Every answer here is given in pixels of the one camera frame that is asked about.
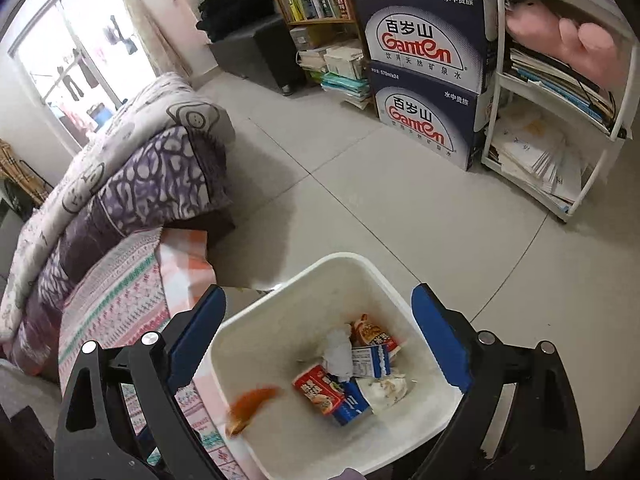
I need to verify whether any white shelf rack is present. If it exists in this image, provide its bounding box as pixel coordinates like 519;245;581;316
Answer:
480;0;636;223

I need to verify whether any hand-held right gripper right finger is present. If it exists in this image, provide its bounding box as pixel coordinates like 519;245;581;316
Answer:
411;283;587;480

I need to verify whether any wooden bookshelf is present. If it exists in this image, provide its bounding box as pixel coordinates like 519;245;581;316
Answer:
260;0;373;106

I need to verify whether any black ottoman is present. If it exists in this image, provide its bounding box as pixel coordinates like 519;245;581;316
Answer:
207;12;306;97

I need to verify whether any purple and white quilt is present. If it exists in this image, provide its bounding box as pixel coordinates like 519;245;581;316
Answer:
0;71;237;376

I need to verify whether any white plastic bin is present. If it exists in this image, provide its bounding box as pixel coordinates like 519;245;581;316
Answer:
192;252;466;478

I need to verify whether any blue and white wrapper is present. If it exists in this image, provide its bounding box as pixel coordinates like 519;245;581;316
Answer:
350;345;393;378

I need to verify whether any pink checked under sheet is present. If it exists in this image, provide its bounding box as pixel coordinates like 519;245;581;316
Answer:
152;227;221;321

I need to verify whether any pile of white papers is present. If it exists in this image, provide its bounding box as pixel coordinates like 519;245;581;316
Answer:
487;105;596;211

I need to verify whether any white paper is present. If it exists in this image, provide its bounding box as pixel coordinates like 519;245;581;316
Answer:
320;325;356;381

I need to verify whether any pink plush toy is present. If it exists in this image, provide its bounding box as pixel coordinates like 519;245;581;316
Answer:
505;0;628;86

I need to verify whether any striped patterned bed sheet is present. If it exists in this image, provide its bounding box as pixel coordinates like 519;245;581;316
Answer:
57;230;251;480

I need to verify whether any stack of pale books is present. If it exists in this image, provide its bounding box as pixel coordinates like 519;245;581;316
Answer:
297;42;373;111

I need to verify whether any glass balcony door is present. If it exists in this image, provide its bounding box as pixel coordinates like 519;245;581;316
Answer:
7;0;156;148

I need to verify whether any blue cardboard box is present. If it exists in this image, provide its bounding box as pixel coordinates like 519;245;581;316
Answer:
369;60;493;172
352;0;498;96

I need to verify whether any red printed box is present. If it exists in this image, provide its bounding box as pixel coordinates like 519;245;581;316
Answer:
292;364;346;416

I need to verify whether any blue and white carton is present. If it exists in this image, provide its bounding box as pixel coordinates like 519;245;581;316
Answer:
332;380;373;427

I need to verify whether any stack of rack books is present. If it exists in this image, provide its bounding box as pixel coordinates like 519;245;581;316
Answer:
502;45;618;128

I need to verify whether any white printed wrapper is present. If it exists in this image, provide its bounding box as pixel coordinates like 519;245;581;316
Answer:
357;372;413;413

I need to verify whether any beige curtain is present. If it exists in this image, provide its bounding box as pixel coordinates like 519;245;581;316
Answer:
97;0;173;78

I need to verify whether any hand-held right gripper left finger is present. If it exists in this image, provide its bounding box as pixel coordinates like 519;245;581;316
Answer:
52;284;228;480

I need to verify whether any orange snack wrapper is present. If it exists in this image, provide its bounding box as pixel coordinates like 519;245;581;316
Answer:
225;385;283;436

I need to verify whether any pile of black clothes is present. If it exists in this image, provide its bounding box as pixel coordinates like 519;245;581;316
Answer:
196;0;275;43

